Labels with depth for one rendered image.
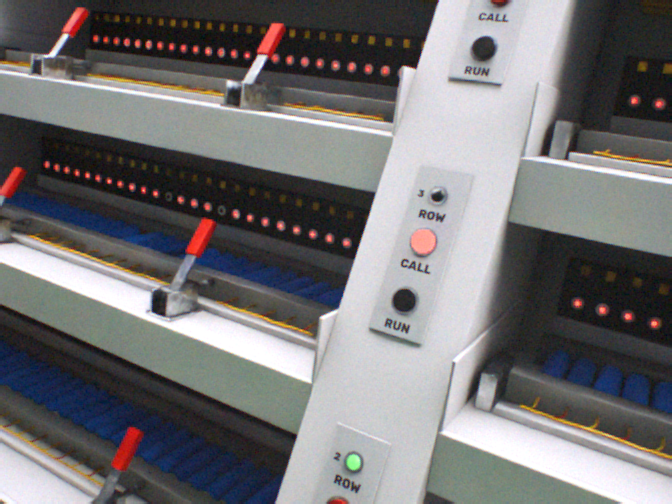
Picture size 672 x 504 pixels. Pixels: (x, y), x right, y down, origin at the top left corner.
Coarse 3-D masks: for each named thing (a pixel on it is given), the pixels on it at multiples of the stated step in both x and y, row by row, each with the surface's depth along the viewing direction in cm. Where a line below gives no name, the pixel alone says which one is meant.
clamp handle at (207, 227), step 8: (200, 224) 54; (208, 224) 54; (216, 224) 55; (200, 232) 54; (208, 232) 54; (192, 240) 54; (200, 240) 54; (208, 240) 54; (192, 248) 54; (200, 248) 53; (192, 256) 53; (200, 256) 54; (184, 264) 53; (192, 264) 53; (184, 272) 53; (176, 280) 53; (184, 280) 53; (176, 288) 52
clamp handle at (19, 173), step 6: (18, 168) 66; (12, 174) 66; (18, 174) 66; (24, 174) 66; (12, 180) 66; (18, 180) 66; (6, 186) 65; (12, 186) 65; (18, 186) 66; (0, 192) 65; (6, 192) 65; (12, 192) 66; (0, 198) 65; (6, 198) 65; (0, 204) 65
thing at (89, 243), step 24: (24, 216) 69; (48, 216) 69; (48, 240) 68; (72, 240) 66; (96, 240) 64; (120, 240) 64; (120, 264) 63; (144, 264) 61; (168, 264) 59; (216, 288) 57; (240, 288) 56; (264, 288) 55; (264, 312) 55; (288, 312) 53; (312, 312) 52
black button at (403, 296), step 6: (396, 294) 42; (402, 294) 42; (408, 294) 42; (414, 294) 42; (396, 300) 42; (402, 300) 42; (408, 300) 42; (414, 300) 42; (396, 306) 42; (402, 306) 42; (408, 306) 42
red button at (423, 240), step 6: (414, 234) 43; (420, 234) 43; (426, 234) 42; (432, 234) 42; (414, 240) 43; (420, 240) 43; (426, 240) 42; (432, 240) 42; (414, 246) 43; (420, 246) 42; (426, 246) 42; (432, 246) 42; (420, 252) 43; (426, 252) 42
